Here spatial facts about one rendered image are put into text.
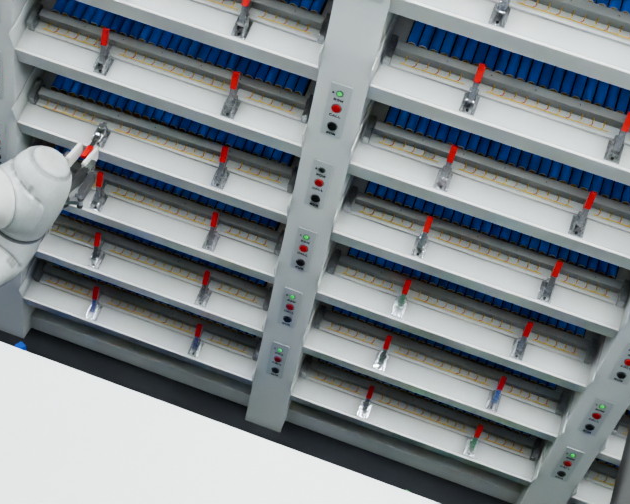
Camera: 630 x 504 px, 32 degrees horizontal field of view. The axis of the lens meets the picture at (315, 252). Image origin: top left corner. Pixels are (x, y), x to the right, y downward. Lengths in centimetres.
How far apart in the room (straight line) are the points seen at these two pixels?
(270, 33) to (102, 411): 141
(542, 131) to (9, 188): 92
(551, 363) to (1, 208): 119
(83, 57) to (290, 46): 45
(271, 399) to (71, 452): 204
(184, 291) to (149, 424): 188
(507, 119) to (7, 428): 144
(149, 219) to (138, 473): 180
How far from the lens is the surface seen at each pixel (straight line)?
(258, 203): 229
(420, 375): 255
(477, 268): 227
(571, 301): 229
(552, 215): 215
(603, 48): 192
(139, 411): 73
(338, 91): 204
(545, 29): 192
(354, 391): 269
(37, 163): 188
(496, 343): 241
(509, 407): 256
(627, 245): 217
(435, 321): 240
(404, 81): 203
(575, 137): 203
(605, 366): 237
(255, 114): 218
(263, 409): 277
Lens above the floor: 232
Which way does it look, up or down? 46 degrees down
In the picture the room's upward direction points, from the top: 14 degrees clockwise
